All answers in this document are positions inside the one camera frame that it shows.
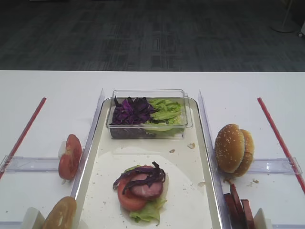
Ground meat slice left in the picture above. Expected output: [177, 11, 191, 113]
[224, 193, 241, 229]

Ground white block lower left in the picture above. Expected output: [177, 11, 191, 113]
[21, 207, 45, 229]

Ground bun half lower left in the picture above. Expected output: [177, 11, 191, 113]
[42, 196, 77, 229]

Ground bun half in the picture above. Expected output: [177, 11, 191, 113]
[234, 129, 254, 177]
[42, 196, 77, 229]

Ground clear vertical rail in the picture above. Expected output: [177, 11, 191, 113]
[71, 88, 104, 199]
[197, 91, 232, 229]

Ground upright tomato slice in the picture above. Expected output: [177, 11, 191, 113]
[58, 134, 82, 180]

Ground tomato slice on tray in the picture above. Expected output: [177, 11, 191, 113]
[113, 166, 153, 211]

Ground meat slice right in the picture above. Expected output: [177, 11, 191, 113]
[241, 199, 255, 229]

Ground left red strip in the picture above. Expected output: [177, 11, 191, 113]
[0, 97, 47, 178]

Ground sesame bun top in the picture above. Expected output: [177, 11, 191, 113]
[214, 124, 245, 174]

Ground red strip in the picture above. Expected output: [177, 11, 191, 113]
[0, 97, 47, 178]
[257, 97, 305, 192]

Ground right clear vertical rail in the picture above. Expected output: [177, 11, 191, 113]
[197, 91, 232, 229]

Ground shredded purple cabbage pile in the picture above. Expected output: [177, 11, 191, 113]
[112, 96, 158, 125]

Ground white block right holder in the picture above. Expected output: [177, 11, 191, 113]
[254, 208, 273, 229]

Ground purple cabbage strips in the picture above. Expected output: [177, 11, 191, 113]
[112, 161, 166, 195]

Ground round sausage meat slice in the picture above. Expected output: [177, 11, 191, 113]
[129, 181, 163, 200]

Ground left clear vertical rail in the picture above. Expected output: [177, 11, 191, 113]
[71, 88, 104, 199]

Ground white block behind tomato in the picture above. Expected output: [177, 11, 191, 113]
[58, 141, 66, 158]

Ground clear rail upper left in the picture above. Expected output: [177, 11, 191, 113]
[0, 156, 59, 173]

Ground green lettuce leaves in box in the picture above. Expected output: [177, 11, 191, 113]
[145, 99, 185, 132]

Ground clear plastic salad box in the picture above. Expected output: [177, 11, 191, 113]
[105, 89, 193, 139]

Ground right red strip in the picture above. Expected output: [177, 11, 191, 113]
[257, 97, 305, 192]

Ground clear rail upper right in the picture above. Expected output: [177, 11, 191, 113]
[248, 157, 303, 175]

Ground bun bottom half right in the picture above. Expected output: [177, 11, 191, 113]
[234, 129, 254, 177]

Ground metal serving tray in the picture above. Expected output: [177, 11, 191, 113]
[73, 99, 221, 229]

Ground lettuce leaf under tomato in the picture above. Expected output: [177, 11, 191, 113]
[121, 162, 169, 224]

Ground meat slice middle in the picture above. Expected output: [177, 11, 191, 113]
[230, 184, 247, 229]

